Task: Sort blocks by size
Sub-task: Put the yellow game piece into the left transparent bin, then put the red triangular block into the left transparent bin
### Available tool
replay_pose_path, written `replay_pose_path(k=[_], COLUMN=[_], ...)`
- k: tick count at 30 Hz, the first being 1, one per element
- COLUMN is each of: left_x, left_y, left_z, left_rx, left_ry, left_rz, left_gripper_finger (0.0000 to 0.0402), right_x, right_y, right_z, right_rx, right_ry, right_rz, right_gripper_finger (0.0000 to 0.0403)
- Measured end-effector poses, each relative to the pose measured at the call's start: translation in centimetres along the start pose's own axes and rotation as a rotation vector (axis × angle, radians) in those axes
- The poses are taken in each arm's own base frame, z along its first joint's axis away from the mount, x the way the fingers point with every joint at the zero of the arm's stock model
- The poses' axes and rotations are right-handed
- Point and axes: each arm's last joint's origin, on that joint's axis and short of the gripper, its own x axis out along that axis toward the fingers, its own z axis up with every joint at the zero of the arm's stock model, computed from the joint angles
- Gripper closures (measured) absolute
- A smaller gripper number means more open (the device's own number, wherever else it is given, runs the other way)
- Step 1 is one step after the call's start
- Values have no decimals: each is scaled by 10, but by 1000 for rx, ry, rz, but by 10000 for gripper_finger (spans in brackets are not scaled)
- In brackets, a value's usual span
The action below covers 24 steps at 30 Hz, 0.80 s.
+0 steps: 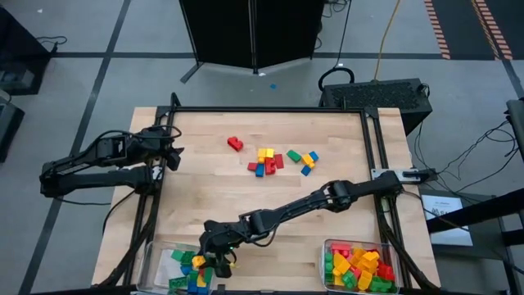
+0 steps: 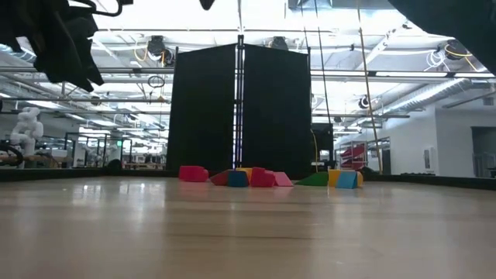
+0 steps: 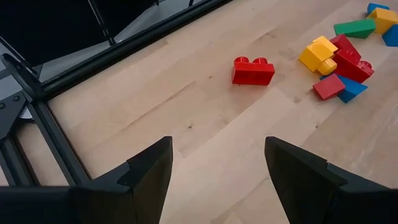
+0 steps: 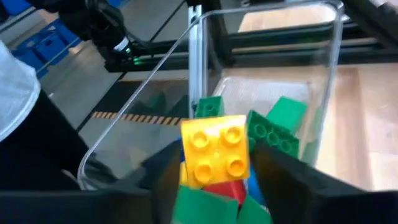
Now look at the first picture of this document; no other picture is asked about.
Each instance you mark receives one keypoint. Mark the clear plastic bin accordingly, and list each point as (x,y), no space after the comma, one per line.
(143,266)
(322,264)

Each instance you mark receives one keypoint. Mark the red stud block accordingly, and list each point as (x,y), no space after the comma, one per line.
(270,166)
(355,271)
(385,270)
(340,247)

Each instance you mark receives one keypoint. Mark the black folding partition screen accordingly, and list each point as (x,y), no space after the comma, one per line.
(221,33)

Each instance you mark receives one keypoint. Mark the black equipment box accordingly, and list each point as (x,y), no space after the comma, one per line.
(8,127)

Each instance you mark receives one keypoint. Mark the red notched block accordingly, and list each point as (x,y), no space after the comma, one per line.
(235,143)

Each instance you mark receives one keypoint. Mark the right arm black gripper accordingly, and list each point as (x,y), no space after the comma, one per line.
(223,237)

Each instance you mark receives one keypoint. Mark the black perforated computer case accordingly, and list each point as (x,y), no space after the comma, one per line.
(376,96)

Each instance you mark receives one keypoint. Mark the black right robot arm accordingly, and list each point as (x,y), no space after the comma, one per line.
(303,207)

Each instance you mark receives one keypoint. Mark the small red block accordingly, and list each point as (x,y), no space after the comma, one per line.
(252,166)

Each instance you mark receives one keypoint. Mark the black metal beam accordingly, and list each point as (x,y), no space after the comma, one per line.
(483,206)

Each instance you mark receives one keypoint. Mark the small blue block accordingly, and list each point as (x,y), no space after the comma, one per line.
(305,170)
(313,155)
(192,287)
(186,269)

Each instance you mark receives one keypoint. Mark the black cabinet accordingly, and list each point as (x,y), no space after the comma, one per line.
(16,45)

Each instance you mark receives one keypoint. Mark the large yellow stud block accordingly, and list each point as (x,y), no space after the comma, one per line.
(359,254)

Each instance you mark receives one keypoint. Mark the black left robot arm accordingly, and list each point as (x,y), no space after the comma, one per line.
(102,178)

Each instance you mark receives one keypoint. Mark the white printed sheet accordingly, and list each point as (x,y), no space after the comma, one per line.
(444,235)

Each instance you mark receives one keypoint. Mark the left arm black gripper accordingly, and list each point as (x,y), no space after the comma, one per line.
(153,143)

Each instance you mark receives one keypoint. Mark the small yellow four-stud block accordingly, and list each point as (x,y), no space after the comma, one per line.
(198,261)

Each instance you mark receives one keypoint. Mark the black camera bracket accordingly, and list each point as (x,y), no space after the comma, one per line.
(221,289)

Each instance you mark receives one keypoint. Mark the black post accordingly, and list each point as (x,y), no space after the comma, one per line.
(516,123)

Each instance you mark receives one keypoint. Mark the green stud block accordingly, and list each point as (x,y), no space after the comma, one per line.
(328,262)
(350,280)
(188,258)

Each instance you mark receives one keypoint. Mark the small green block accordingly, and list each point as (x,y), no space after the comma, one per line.
(193,275)
(177,255)
(209,274)

